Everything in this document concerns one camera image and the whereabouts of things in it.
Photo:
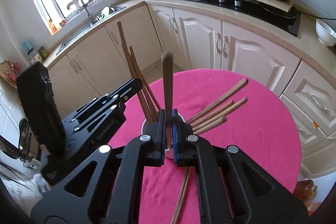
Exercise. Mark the pink utensil cup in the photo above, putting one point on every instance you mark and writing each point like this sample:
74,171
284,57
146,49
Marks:
169,153

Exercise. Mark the black gas hob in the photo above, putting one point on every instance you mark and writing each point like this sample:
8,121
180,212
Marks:
287,21

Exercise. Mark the pink tablecloth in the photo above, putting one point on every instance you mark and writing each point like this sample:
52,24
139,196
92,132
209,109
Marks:
263,128

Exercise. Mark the wooden cutting board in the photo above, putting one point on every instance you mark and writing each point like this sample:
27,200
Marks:
9,72

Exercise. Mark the orange bottle on sill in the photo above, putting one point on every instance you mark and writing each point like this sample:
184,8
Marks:
52,27

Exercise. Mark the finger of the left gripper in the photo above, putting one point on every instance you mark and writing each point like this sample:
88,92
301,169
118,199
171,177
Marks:
98,113

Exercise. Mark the steel kitchen sink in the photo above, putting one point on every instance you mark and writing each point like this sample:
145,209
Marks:
104,13

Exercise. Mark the orange plastic bag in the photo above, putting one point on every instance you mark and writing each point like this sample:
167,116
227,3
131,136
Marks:
305,190

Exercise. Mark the white ceramic bowl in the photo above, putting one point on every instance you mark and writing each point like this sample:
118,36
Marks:
325,33

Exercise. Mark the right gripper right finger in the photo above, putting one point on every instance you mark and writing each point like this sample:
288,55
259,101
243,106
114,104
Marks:
232,187

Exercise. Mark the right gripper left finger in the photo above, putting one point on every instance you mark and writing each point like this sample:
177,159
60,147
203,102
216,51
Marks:
106,186

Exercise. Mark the chrome faucet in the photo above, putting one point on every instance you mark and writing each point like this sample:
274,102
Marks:
83,6

